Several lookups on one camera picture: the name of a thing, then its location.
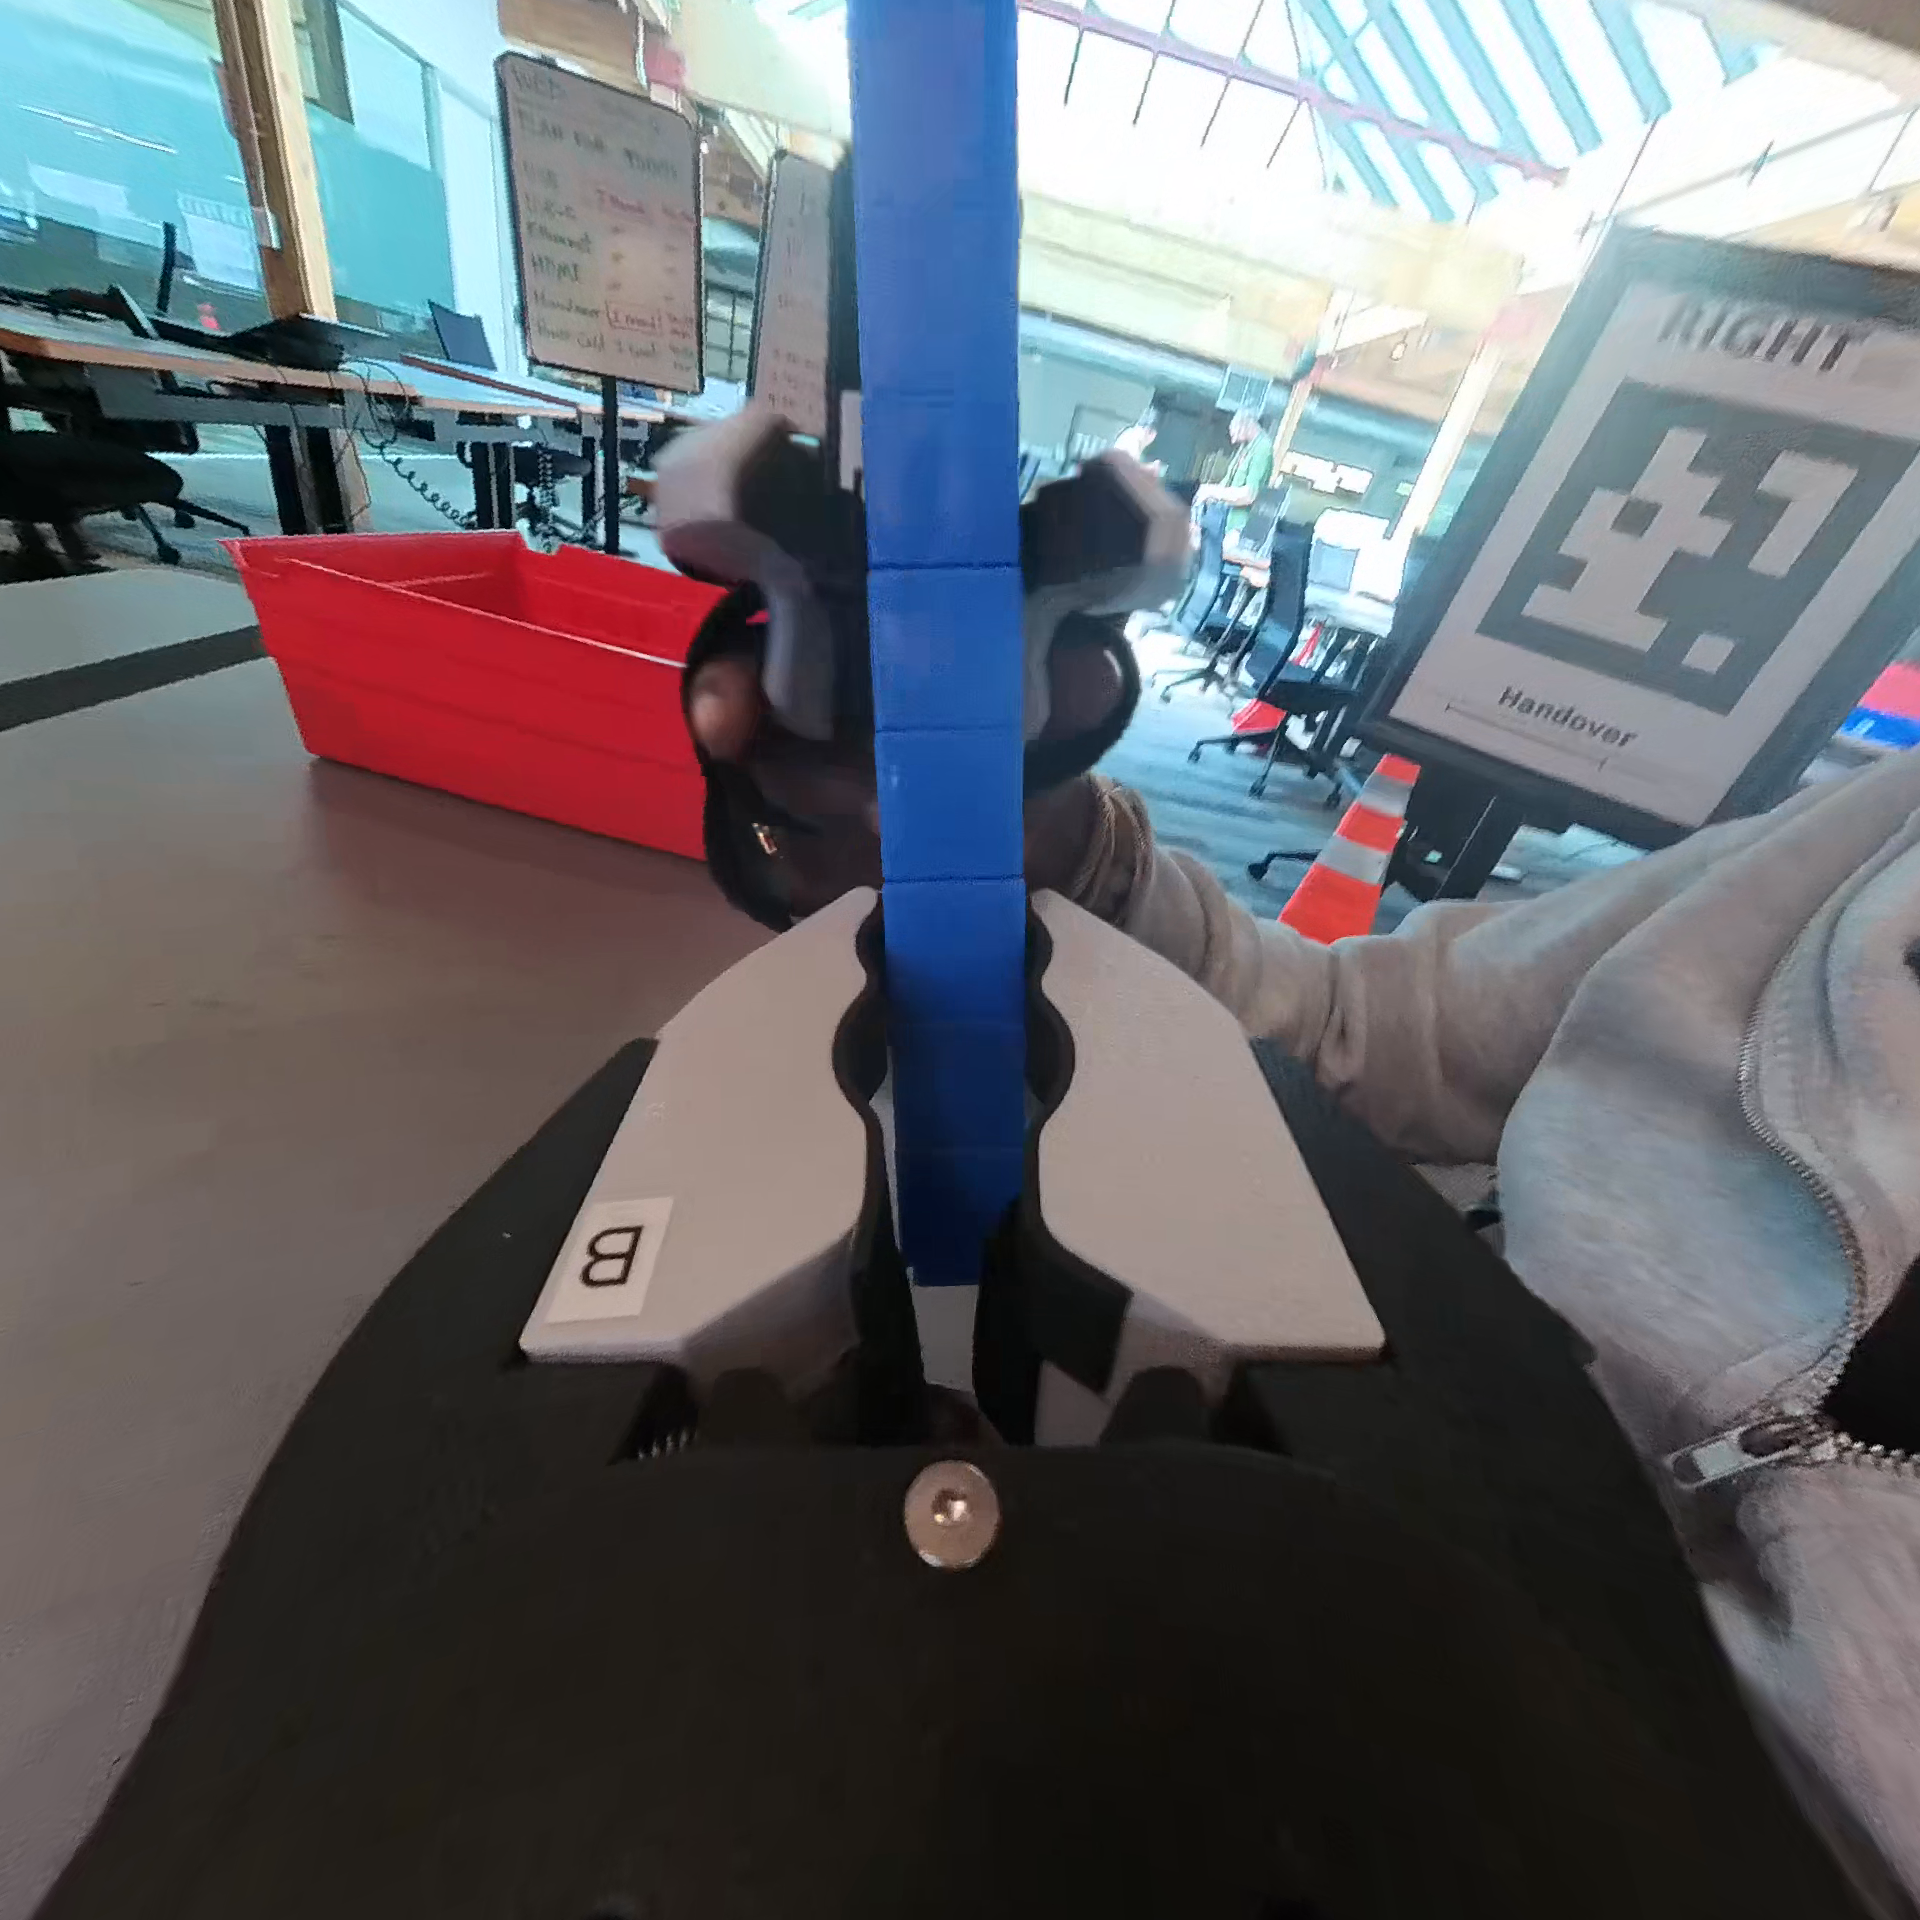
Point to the open laptop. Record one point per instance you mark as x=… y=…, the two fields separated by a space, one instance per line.
x=457 y=337

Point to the grey zip hoodie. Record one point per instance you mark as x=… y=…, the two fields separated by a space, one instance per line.
x=1725 y=1198

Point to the orange white traffic cone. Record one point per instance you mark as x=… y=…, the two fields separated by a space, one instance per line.
x=1342 y=870

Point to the black shirt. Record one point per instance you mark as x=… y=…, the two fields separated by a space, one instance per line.
x=1893 y=1367

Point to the person's right forearm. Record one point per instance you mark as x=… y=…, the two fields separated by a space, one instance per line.
x=1350 y=991

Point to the narrow whiteboard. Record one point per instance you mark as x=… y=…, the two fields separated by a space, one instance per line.
x=791 y=301

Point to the long office desk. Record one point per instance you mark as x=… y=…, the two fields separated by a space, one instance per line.
x=494 y=394

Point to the blue segmented plastic stick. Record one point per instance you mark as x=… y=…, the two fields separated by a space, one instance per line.
x=937 y=451

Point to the wooden post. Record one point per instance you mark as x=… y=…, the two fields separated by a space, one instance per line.
x=279 y=151

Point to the grey desk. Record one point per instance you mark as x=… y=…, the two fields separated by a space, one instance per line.
x=302 y=973

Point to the large black white tag sign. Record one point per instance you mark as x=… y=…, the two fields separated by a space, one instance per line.
x=1694 y=451

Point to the black office chair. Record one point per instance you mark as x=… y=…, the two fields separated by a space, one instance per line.
x=1269 y=616
x=1320 y=706
x=77 y=480

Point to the wooden office desk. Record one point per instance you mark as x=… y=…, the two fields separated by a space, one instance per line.
x=179 y=355

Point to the written whiteboard on stand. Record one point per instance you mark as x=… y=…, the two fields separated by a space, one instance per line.
x=597 y=226

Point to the person's right hand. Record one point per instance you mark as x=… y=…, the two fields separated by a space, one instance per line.
x=727 y=708

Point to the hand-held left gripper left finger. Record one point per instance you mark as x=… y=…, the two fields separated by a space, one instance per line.
x=720 y=1141

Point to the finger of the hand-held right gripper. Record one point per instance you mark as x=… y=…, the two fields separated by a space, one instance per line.
x=712 y=480
x=1146 y=516

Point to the red plastic bin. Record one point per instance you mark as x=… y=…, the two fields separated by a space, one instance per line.
x=482 y=675

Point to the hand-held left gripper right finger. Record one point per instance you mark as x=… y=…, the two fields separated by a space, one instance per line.
x=1199 y=1171

